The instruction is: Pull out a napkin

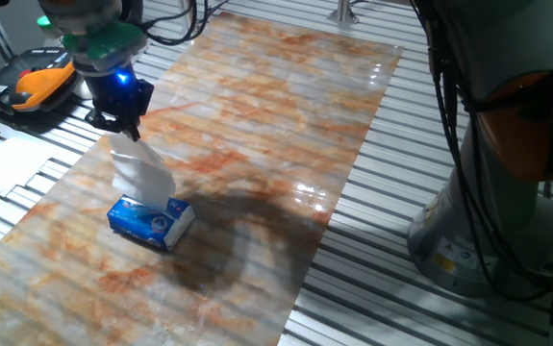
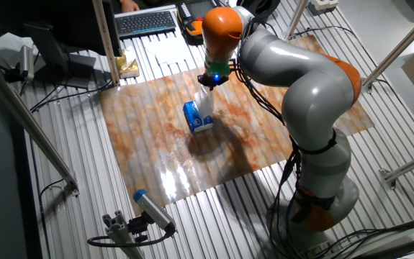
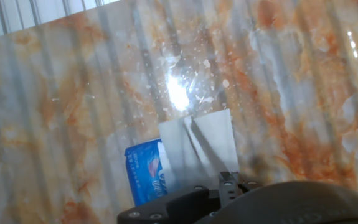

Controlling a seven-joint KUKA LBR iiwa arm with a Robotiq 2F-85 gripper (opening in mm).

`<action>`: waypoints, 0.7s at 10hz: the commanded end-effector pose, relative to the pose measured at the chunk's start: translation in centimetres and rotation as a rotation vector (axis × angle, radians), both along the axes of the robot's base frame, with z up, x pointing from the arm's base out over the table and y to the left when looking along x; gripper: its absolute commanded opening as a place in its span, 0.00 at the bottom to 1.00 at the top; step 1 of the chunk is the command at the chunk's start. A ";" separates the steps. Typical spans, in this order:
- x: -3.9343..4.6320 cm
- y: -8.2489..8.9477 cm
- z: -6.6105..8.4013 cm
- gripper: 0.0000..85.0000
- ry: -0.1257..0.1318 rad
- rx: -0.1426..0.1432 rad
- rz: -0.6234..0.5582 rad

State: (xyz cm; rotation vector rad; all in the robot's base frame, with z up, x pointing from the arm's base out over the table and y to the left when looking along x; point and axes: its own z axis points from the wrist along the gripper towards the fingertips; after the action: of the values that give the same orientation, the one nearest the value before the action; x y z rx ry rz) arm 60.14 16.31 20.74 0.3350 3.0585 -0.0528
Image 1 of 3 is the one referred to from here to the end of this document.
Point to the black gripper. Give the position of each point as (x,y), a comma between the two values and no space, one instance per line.
(119,96)

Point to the white napkin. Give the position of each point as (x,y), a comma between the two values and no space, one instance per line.
(141,173)

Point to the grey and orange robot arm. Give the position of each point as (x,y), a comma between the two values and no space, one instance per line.
(497,48)

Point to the white crumpled cloth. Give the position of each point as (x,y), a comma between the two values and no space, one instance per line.
(82,90)

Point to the orange black teach pendant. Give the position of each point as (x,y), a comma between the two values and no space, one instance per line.
(35,86)

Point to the blue tissue pack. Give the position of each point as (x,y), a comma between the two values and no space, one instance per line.
(141,226)

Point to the white paper sheet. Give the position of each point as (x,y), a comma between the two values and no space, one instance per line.
(11,165)

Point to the orange marble pattern mat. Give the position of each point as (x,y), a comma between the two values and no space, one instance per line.
(266,120)

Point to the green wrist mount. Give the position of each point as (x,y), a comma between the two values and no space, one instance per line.
(108,41)

